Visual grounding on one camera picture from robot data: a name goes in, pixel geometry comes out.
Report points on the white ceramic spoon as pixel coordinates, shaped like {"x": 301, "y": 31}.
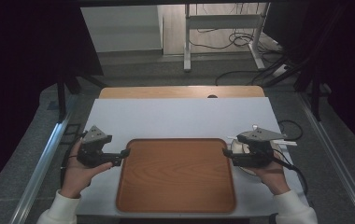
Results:
{"x": 255, "y": 127}

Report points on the brown wooden tray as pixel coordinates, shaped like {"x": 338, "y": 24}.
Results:
{"x": 175, "y": 177}

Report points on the black metal stand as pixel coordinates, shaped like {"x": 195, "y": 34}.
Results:
{"x": 315, "y": 99}
{"x": 62, "y": 99}

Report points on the white chopstick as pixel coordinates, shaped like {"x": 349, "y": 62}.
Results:
{"x": 286, "y": 142}
{"x": 289, "y": 144}

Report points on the dark curtain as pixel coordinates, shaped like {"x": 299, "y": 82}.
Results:
{"x": 26, "y": 77}
{"x": 347, "y": 62}

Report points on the person's right hand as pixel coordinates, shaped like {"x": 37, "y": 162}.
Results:
{"x": 273, "y": 179}

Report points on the white table sheet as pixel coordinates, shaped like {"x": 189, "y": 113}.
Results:
{"x": 178, "y": 118}

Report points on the person's left hand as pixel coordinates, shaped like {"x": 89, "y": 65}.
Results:
{"x": 76, "y": 177}

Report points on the white metal desk frame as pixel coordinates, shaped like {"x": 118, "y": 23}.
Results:
{"x": 222, "y": 21}

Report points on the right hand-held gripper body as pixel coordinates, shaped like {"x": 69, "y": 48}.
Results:
{"x": 259, "y": 135}

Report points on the white board panel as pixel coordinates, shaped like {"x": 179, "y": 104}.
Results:
{"x": 121, "y": 29}

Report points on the white power strip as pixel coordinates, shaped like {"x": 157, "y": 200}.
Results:
{"x": 280, "y": 70}

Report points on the aluminium rail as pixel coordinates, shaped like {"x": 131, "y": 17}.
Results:
{"x": 337, "y": 161}
{"x": 43, "y": 165}

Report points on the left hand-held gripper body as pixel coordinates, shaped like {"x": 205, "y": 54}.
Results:
{"x": 96, "y": 137}

